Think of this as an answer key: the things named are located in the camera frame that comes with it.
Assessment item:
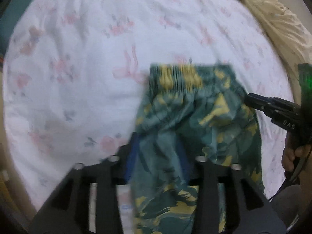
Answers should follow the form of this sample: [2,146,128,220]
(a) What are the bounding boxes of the person's right hand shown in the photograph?
[281,133,312,172]

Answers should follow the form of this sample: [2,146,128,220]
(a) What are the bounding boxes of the white floral bed sheet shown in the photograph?
[2,0,294,211]

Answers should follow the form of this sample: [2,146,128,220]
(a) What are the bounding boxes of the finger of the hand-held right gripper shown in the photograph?
[244,93,302,130]

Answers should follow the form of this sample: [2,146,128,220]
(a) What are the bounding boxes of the green camouflage pants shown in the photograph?
[132,63,266,234]

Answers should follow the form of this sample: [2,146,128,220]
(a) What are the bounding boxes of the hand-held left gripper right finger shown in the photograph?
[176,140,286,234]

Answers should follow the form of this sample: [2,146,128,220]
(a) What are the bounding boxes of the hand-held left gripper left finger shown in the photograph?
[29,132,140,234]

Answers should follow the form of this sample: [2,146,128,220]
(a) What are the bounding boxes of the cream quilted blanket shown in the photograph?
[217,0,312,108]

